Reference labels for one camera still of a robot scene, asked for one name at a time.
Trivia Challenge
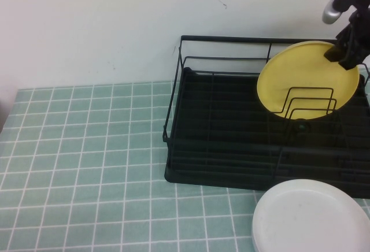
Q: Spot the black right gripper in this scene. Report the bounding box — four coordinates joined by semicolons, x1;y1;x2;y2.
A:
323;5;370;71

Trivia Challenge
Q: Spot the yellow round plate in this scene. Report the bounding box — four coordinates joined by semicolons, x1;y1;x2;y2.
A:
256;40;361;120

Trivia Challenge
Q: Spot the white round plate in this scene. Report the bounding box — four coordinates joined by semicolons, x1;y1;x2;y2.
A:
251;179;370;252

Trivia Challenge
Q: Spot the black plastic drip tray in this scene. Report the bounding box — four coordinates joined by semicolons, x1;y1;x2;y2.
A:
164;66;370;199

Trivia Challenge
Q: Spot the green tile pattern tablecloth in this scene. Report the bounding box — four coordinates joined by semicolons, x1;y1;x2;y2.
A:
0;79;370;252

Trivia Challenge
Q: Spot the black wire dish rack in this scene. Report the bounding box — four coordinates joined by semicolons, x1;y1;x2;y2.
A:
162;35;370;183

